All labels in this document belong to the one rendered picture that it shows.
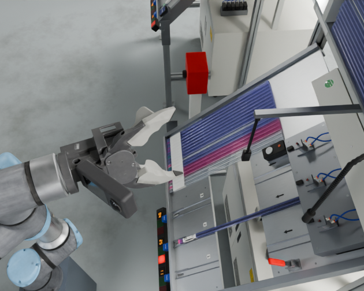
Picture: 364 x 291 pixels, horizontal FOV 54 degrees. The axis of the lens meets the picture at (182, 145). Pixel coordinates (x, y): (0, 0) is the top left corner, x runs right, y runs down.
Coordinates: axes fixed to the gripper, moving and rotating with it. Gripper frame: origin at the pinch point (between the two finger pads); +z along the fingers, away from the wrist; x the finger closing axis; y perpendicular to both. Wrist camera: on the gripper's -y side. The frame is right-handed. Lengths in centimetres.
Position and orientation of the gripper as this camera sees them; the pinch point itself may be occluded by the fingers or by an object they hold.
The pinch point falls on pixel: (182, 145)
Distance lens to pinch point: 61.5
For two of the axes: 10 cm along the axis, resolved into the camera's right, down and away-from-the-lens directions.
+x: 0.8, 7.5, 6.5
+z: 9.3, -3.0, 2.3
